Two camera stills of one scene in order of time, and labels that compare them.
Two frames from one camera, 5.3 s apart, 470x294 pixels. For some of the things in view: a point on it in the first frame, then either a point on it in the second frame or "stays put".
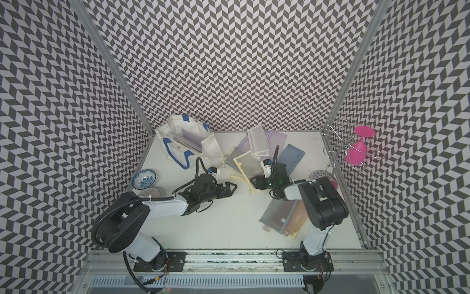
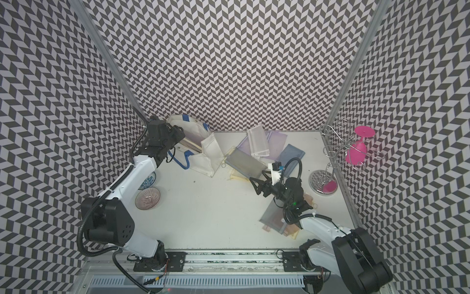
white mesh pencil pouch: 258,141 stays put
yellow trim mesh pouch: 249,167 -> 193,139
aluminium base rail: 260,262 stays put
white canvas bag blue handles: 189,143 stays put
